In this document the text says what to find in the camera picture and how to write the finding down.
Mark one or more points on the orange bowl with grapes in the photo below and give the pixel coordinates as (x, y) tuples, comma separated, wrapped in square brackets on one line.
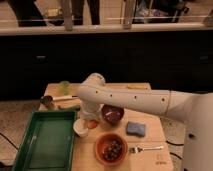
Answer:
[(110, 149)]

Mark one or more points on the silver fork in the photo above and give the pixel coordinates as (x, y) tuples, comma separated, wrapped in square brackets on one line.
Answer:
[(140, 149)]

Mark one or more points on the green plastic cup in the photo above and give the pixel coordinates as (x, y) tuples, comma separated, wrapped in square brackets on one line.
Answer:
[(64, 87)]

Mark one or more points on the yellow banana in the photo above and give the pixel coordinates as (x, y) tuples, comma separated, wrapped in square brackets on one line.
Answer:
[(144, 87)]

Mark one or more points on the white paper cup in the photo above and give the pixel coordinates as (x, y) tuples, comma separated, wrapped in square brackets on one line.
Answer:
[(80, 128)]

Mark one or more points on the green plastic tray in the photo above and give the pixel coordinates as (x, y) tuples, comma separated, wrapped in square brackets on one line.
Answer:
[(48, 142)]

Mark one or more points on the blue sponge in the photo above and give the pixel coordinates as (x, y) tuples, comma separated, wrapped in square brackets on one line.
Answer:
[(136, 129)]

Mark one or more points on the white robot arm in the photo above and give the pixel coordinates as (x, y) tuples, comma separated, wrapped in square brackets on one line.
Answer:
[(193, 109)]

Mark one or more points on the dark red bowl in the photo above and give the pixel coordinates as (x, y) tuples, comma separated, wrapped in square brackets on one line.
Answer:
[(112, 114)]

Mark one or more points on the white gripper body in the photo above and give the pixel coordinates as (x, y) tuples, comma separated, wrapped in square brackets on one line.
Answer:
[(89, 115)]

